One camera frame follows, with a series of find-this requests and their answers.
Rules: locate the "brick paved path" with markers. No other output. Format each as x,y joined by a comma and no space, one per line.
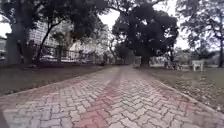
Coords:
110,100

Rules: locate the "large dark broad tree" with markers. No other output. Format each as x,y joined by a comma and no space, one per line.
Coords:
145,33

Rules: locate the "dark metal fence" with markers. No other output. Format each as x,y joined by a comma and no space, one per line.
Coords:
66,55

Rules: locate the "pale multi-storey building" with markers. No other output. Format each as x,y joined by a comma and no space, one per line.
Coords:
41,35

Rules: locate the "white bench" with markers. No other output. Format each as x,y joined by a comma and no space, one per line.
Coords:
197,62

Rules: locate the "patchy grass ground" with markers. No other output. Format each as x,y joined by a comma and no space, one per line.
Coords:
196,83

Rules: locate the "tall tree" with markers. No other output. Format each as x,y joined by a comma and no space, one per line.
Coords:
221,50

